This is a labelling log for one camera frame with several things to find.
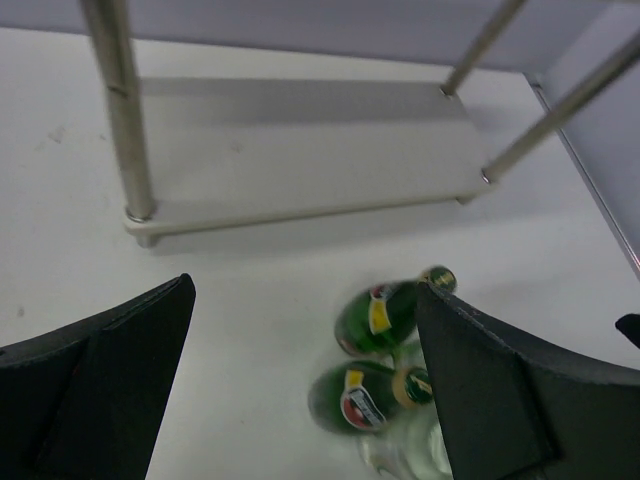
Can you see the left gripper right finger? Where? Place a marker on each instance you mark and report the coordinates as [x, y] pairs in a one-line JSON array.
[[514, 406]]

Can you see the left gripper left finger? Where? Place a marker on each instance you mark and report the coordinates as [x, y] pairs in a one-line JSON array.
[[86, 401]]

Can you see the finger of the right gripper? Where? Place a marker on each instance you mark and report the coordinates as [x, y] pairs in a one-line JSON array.
[[629, 326]]

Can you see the green glass bottle front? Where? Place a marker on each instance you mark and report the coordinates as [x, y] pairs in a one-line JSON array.
[[361, 397]]

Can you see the green glass bottle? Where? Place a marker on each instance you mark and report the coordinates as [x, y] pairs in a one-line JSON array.
[[379, 319], [361, 397]]

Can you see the white two-tier shelf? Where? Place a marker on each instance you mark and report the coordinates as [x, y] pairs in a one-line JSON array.
[[210, 153]]

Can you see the clear soda bottle front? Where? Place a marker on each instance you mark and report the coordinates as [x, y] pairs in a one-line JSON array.
[[411, 447]]

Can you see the clear soda bottle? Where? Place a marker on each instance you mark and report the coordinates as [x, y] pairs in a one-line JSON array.
[[411, 447], [407, 355]]

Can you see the clear soda bottle rear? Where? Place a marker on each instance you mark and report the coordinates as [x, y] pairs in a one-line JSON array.
[[407, 355]]

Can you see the green glass bottle rear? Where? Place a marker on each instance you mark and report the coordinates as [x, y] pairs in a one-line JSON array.
[[379, 319]]

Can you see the aluminium side rail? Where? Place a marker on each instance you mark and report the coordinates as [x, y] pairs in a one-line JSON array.
[[603, 140]]

